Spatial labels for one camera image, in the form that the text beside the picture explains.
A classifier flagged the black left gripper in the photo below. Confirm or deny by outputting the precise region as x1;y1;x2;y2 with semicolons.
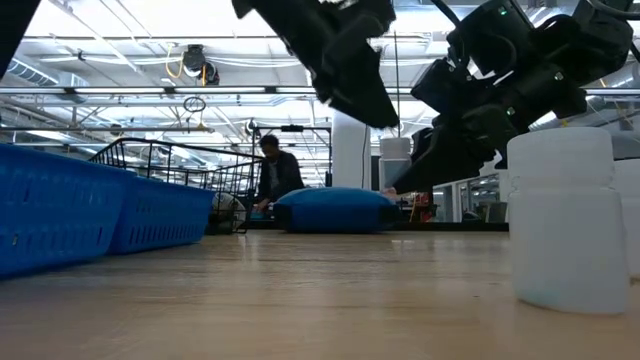
231;0;400;126

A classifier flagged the blue first aid pouch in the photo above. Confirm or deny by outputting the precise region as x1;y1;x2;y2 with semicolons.
273;186;402;235

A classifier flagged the black metal frame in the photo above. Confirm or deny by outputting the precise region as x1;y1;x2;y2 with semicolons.
249;124;334;189

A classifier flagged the black table edge rail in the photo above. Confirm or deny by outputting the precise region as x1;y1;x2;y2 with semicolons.
247;219;510;233

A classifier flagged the white plastic bottle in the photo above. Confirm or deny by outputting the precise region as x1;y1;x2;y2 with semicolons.
378;137;414;192
506;126;632;315

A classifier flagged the black wire basket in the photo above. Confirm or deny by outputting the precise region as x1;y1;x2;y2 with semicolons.
88;137;265;236

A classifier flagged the person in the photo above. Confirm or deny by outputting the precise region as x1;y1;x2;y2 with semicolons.
253;133;306;212

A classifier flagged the long ceiling light strip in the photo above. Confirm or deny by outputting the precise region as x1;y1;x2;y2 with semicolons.
0;85;640;97

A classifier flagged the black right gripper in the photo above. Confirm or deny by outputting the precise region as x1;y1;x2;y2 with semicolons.
392;58;589;196

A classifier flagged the white column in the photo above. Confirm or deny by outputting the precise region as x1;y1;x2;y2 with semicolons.
332;110;371;190

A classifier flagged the blue slotted plastic basket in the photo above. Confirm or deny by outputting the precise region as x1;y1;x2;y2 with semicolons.
0;143;136;279
107;174;216;256

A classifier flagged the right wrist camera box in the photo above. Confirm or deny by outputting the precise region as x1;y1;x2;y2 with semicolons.
446;0;537;76

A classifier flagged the black ceiling cable reel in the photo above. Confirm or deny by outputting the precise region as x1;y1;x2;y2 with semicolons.
181;44;221;88

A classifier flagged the grey office chair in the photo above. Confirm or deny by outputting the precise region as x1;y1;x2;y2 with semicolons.
487;202;509;224

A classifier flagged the hanging cable ring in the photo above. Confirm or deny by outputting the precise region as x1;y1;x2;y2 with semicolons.
182;95;208;115

